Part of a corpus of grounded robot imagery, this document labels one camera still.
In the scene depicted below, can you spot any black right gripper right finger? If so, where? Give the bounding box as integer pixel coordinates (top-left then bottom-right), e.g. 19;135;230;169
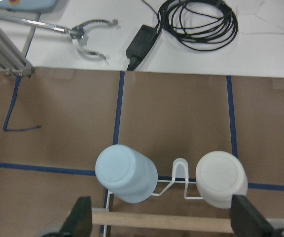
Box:
230;195;274;237

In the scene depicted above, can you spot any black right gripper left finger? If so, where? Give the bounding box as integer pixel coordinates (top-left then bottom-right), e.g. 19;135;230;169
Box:
59;197;93;237

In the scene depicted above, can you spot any cream white plastic cup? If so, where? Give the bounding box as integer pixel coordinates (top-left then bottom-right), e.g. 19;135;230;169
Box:
195;151;248;209

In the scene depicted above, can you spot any light blue plastic cup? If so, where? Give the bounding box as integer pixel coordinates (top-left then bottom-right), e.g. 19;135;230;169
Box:
95;144;158;203

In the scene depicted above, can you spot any black power adapter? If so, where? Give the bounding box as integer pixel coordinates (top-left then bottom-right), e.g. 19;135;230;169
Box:
125;24;160;71

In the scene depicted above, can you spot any blue teach pendant tablet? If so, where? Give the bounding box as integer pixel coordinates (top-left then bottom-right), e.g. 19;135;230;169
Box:
0;0;58;12

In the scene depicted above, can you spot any white wire cup rack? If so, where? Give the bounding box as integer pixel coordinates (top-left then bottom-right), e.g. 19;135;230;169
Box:
91;157;284;237

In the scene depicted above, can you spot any green handled reacher grabber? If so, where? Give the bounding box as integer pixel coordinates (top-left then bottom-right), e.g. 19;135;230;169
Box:
0;14;118;60

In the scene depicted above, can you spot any aluminium frame post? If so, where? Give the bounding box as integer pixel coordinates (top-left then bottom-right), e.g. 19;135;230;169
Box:
0;28;34;77

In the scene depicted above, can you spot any coiled black cable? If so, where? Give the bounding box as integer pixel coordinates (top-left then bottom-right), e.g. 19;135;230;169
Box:
156;0;239;52

